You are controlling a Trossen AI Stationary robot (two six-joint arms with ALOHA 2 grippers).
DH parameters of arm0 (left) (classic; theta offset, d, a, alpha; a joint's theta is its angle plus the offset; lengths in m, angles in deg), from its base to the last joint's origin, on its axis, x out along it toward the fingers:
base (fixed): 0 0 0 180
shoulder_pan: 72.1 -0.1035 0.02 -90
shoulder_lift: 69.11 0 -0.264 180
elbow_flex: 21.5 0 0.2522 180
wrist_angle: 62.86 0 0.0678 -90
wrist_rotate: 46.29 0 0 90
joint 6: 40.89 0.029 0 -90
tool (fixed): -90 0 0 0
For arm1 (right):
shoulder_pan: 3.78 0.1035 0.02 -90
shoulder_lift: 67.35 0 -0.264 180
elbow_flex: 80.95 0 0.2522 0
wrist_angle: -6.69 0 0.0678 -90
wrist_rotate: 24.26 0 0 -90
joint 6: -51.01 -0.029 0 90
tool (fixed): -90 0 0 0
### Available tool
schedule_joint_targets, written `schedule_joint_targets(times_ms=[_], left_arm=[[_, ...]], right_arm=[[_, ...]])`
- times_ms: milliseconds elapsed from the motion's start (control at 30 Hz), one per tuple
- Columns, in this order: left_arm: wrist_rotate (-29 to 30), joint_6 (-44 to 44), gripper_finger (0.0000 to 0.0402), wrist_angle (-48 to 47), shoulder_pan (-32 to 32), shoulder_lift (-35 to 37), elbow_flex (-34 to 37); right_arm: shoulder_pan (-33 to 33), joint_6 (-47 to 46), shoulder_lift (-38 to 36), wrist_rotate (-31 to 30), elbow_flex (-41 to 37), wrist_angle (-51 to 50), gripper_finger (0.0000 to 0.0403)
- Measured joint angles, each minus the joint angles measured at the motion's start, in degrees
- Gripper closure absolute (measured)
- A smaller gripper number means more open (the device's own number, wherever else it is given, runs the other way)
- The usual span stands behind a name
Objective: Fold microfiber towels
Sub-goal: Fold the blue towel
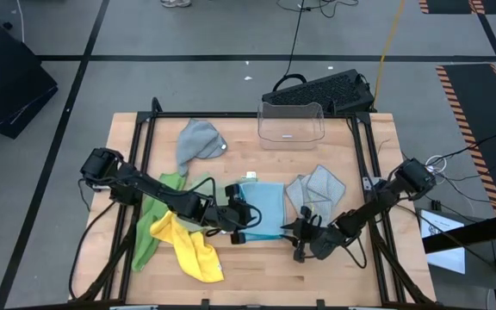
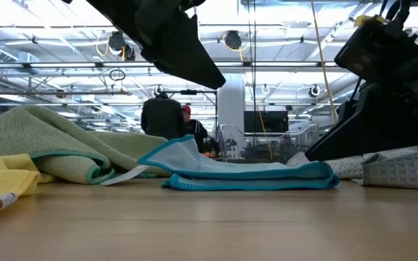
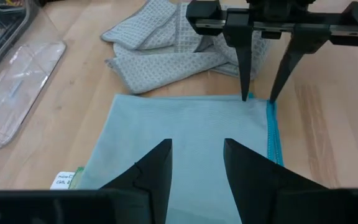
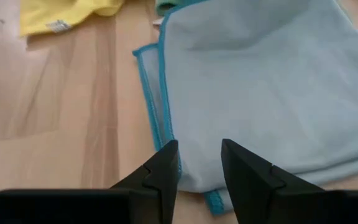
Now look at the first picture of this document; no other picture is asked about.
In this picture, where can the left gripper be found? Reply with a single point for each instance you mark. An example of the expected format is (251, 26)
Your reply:
(226, 217)

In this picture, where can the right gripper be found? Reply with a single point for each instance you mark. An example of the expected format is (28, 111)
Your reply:
(325, 241)

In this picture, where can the light blue microfiber towel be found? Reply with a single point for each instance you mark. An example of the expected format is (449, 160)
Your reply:
(267, 206)

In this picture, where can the yellow microfiber towel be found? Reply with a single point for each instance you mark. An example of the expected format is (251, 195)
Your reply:
(196, 254)

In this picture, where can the plain grey microfiber towel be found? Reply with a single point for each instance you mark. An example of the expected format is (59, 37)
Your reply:
(198, 140)

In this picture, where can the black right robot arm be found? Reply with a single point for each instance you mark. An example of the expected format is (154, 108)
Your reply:
(377, 204)

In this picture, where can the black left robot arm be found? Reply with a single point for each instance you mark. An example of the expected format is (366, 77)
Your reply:
(153, 189)

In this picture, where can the bright green microfiber towel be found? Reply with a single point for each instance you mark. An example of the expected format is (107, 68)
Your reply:
(149, 232)

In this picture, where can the clear plastic bin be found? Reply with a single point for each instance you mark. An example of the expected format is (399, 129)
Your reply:
(291, 129)

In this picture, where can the black perforated computer case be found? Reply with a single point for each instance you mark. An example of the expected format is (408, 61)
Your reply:
(317, 90)

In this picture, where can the white printed sheet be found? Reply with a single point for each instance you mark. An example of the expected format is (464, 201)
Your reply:
(446, 258)

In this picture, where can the black metal beam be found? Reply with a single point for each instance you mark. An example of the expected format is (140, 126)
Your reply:
(480, 232)

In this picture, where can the black hazard-striped floor mat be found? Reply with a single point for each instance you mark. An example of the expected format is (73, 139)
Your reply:
(476, 107)
(446, 5)

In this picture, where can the person's shoe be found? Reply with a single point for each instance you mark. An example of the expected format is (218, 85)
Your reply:
(175, 3)

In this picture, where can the large black equipment case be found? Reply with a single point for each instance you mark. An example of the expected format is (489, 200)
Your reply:
(7, 86)

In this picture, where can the black metal table frame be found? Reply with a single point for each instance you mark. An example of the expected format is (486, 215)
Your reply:
(196, 115)

